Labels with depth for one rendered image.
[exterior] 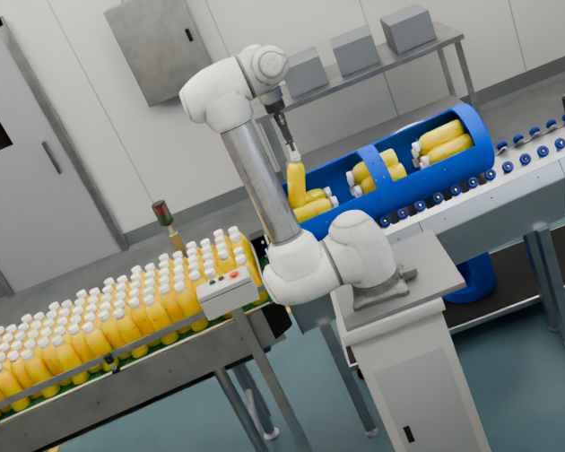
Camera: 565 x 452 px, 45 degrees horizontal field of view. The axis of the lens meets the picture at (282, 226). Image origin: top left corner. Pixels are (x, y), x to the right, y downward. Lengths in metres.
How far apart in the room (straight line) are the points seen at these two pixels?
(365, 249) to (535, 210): 1.08
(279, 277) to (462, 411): 0.76
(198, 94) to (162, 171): 4.25
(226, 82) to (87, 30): 4.09
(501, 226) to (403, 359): 0.93
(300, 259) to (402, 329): 0.38
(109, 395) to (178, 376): 0.27
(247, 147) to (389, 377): 0.84
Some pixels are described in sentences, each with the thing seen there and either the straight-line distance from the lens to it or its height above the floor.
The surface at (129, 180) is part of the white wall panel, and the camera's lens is 6.23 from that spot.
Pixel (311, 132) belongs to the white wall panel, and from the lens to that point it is 6.07.
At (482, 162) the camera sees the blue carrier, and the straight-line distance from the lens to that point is 2.75.
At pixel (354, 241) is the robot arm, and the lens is 2.04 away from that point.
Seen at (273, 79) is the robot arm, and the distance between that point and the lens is 1.92.
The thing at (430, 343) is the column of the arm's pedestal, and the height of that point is 0.86.
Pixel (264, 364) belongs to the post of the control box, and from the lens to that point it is 2.64.
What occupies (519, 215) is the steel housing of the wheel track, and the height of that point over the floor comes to 0.74.
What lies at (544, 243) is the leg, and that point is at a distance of 3.06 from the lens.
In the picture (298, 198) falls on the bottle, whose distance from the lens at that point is 2.67.
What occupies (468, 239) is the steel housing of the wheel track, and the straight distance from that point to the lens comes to 2.87.
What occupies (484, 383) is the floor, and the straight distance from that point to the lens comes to 3.31.
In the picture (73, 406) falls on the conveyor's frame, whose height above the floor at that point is 0.84.
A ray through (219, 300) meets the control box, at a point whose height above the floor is 1.06.
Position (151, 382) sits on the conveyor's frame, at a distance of 2.75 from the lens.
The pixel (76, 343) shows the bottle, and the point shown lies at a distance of 2.75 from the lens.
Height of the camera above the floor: 2.16
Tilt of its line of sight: 23 degrees down
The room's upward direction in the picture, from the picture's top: 24 degrees counter-clockwise
